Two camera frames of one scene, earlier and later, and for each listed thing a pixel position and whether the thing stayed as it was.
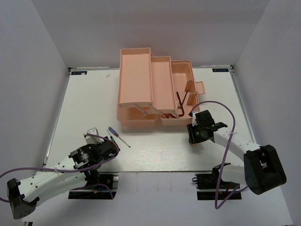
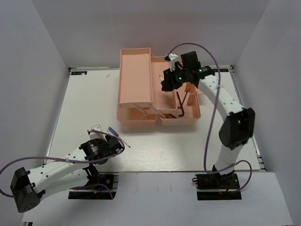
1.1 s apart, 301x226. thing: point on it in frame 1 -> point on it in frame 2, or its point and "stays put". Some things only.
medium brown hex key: [167, 115] stays put
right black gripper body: [196, 133] -> [179, 76]
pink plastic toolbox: [152, 89] stays put
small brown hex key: [180, 107] stays put
